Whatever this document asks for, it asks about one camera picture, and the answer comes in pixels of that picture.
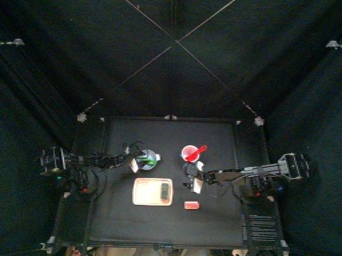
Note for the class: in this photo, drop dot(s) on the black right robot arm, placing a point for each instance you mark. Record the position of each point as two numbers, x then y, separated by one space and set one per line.
262 170

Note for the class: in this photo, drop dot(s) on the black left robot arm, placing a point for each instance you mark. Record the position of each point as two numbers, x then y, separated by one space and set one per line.
88 160

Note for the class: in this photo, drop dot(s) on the silver frame corner bracket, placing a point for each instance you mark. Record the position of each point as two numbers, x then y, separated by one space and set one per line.
82 117
258 120
333 44
16 42

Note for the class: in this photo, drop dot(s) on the red toy spoon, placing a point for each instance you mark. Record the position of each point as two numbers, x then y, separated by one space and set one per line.
197 153

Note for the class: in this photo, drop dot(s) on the black labelled base plate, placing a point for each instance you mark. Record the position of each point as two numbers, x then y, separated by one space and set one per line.
262 227

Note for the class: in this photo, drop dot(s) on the grey toy bowl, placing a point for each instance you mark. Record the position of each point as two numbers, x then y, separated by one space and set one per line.
150 159

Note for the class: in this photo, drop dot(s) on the small red box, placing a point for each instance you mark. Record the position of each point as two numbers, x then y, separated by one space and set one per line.
191 205

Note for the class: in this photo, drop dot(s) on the green toy vegetable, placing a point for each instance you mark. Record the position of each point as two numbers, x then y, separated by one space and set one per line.
151 162

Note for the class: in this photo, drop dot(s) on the dark toy knife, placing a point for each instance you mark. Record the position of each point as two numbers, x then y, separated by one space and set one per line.
164 192

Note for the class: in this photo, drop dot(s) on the silver frame middle bracket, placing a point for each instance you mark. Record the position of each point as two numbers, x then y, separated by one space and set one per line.
170 117

